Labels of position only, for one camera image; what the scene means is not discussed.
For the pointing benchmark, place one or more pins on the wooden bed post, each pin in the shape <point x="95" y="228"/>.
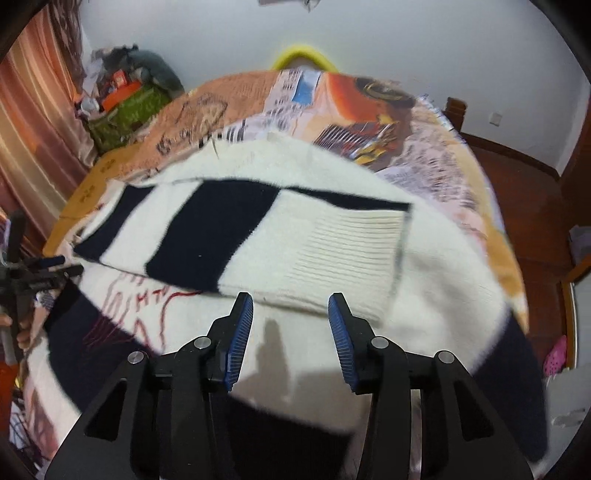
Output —
<point x="456" y="113"/>

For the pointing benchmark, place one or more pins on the scattered printed papers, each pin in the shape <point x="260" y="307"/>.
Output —
<point x="27" y="424"/>

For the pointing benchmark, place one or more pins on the striped brown curtain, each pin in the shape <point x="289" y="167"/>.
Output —
<point x="37" y="115"/>

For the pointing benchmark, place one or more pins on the pale purple bag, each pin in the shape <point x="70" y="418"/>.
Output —
<point x="579" y="242"/>

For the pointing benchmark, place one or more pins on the person's left hand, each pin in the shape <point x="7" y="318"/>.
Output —
<point x="24" y="337"/>

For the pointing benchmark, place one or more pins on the pink slippers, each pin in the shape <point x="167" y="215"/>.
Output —
<point x="555" y="355"/>

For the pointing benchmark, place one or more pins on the white wall socket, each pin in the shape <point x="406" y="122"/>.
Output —
<point x="495" y="119"/>

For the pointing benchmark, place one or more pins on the printed bedsheet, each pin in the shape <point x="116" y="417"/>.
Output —
<point x="351" y="106"/>

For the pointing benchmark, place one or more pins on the yellow foam tube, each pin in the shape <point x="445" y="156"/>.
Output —
<point x="302" y="51"/>

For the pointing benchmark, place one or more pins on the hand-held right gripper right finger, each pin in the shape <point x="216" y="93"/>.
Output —
<point x="344" y="341"/>

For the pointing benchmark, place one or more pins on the white navy striped sweater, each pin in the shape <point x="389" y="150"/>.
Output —
<point x="323" y="194"/>

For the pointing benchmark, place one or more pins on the green cloth covered table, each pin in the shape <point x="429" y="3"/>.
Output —
<point x="129" y="110"/>

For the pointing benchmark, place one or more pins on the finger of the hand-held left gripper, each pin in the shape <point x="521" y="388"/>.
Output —
<point x="60" y="273"/>
<point x="48" y="261"/>

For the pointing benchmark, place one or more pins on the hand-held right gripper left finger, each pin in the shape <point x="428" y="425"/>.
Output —
<point x="238" y="341"/>

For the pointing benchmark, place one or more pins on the orange box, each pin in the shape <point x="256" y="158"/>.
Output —
<point x="121" y="96"/>

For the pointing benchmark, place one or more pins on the cluttered pile of boxes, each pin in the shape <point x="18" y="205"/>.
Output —
<point x="99" y="78"/>

